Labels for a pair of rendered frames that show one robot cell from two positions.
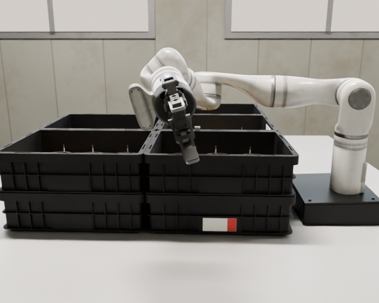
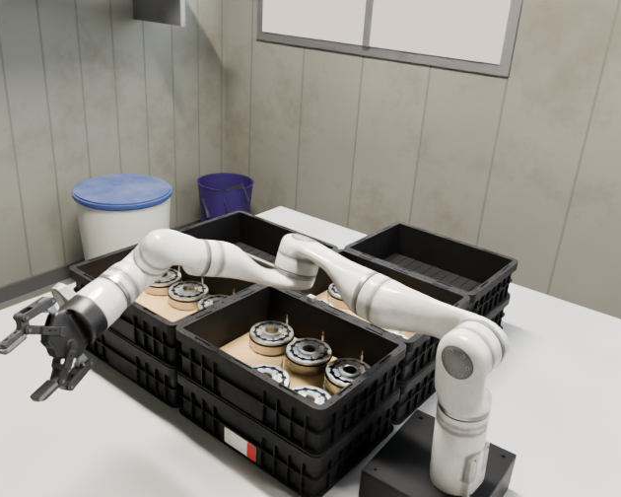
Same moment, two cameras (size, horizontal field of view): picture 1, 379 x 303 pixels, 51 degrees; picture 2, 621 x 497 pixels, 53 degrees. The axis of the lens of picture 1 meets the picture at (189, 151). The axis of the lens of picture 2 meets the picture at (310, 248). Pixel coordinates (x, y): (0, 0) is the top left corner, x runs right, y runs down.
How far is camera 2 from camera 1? 89 cm
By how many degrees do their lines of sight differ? 34
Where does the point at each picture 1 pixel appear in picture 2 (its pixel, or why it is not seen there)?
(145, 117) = not seen: hidden behind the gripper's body
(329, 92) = (447, 327)
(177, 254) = (169, 457)
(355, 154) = (448, 438)
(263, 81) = (348, 279)
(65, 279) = (53, 430)
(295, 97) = (381, 319)
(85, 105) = (388, 159)
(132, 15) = (478, 35)
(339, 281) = not seen: outside the picture
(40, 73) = (342, 101)
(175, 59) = (152, 251)
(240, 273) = not seen: outside the picture
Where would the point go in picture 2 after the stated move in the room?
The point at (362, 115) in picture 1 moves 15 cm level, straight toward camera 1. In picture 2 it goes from (459, 389) to (385, 413)
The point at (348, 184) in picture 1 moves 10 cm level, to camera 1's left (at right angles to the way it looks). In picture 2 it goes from (440, 475) to (391, 450)
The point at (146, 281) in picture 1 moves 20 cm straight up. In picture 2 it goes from (102, 473) to (94, 390)
